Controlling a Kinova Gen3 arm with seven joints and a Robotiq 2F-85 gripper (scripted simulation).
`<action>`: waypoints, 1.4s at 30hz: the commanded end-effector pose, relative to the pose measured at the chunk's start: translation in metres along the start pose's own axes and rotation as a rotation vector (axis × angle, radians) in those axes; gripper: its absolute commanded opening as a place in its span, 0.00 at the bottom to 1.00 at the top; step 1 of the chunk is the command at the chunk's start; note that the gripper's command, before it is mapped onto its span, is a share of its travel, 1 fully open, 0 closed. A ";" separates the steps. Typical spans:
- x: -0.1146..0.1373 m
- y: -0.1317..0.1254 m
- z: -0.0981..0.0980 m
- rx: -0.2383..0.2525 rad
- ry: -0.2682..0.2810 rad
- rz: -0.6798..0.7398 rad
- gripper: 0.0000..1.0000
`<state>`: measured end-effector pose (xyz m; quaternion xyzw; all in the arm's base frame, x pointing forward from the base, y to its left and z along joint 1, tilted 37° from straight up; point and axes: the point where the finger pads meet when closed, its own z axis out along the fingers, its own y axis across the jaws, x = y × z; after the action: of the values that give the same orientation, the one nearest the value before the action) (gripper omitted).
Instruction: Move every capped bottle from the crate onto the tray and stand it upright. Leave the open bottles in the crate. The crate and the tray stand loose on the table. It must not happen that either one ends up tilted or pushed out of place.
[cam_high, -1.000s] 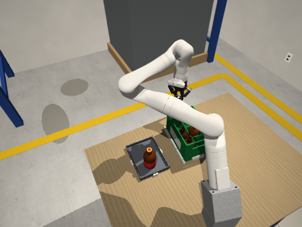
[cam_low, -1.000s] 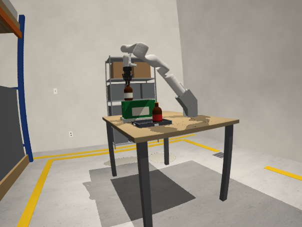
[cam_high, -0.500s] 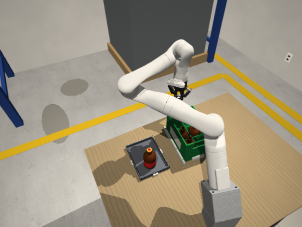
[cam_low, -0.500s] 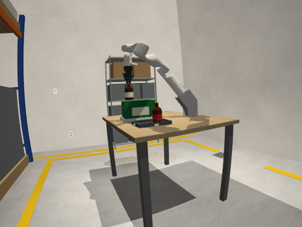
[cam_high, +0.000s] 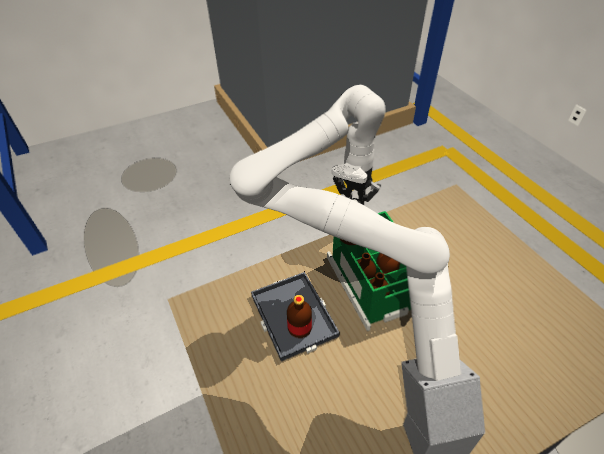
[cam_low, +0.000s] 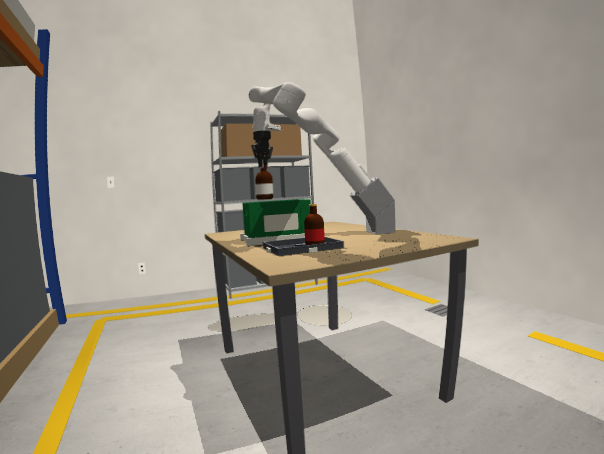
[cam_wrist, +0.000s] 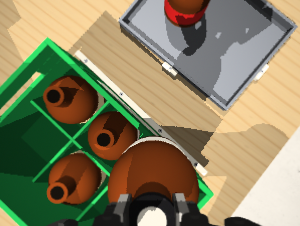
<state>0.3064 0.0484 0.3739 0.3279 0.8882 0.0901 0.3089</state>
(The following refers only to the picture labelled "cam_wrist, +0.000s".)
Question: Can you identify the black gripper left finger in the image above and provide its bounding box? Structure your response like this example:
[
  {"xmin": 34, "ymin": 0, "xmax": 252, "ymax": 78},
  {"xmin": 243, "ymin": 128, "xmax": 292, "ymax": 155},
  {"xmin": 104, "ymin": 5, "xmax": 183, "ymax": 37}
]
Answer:
[{"xmin": 47, "ymin": 194, "xmax": 132, "ymax": 226}]

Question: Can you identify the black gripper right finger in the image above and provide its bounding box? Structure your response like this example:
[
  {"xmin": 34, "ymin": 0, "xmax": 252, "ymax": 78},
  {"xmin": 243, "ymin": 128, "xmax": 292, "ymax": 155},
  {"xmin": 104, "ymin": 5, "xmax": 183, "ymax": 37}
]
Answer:
[{"xmin": 172, "ymin": 193, "xmax": 262, "ymax": 226}]

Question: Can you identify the grey rectangular tray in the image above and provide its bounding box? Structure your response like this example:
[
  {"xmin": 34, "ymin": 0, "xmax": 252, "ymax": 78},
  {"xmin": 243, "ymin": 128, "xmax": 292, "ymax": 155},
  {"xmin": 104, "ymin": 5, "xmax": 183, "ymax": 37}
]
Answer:
[{"xmin": 118, "ymin": 0, "xmax": 298, "ymax": 111}]

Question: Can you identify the green divided crate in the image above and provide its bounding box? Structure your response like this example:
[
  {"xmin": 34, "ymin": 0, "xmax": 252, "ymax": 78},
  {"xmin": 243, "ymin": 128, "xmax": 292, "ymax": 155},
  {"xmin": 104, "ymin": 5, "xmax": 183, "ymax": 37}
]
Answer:
[{"xmin": 0, "ymin": 37, "xmax": 161, "ymax": 226}]

